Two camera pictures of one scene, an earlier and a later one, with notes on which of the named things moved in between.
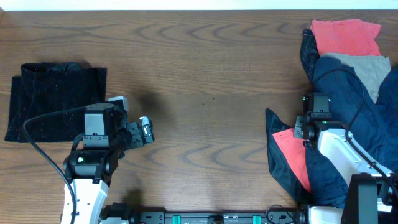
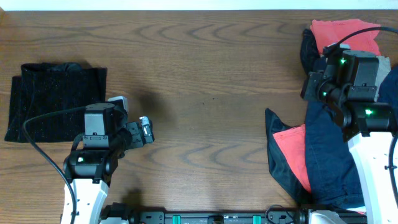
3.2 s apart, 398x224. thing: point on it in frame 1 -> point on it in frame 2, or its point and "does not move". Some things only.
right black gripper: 298,132 -> 312,79
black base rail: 122,213 does not move
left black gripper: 137,139 does not move
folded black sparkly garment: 45,87 does not move
